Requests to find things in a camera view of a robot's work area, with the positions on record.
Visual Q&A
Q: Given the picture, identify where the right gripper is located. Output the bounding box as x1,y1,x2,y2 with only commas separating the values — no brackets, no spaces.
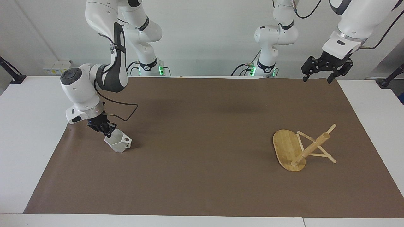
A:
87,115,118,138

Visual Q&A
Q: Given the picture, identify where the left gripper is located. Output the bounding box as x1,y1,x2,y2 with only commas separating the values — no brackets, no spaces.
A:
301,50,354,84

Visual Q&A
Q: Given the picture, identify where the white faceted cup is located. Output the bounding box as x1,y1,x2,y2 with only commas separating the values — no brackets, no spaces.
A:
104,128,133,153

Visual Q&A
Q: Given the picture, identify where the wooden cup rack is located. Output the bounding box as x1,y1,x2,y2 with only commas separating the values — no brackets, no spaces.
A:
272,123,338,172

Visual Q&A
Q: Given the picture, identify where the black stand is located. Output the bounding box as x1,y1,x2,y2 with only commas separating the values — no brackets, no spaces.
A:
375,63,404,89
0,56,27,84

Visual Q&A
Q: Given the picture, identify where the black cable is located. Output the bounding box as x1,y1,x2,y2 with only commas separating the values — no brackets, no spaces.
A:
126,61,141,76
360,11,404,50
231,50,263,76
293,0,323,19
93,78,139,122

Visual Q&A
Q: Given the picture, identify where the white wall socket box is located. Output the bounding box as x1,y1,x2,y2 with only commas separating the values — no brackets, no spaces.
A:
43,59,72,76

